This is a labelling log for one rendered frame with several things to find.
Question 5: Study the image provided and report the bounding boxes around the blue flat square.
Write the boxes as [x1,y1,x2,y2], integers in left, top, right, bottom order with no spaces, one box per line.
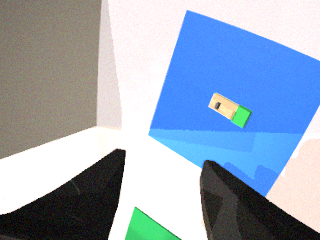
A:
[148,11,320,197]

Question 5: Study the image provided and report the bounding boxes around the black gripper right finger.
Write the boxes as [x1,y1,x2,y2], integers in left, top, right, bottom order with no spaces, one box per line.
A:
[199,160,320,240]

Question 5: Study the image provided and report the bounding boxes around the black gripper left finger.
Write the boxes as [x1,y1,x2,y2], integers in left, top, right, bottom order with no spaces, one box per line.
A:
[0,148,127,240]

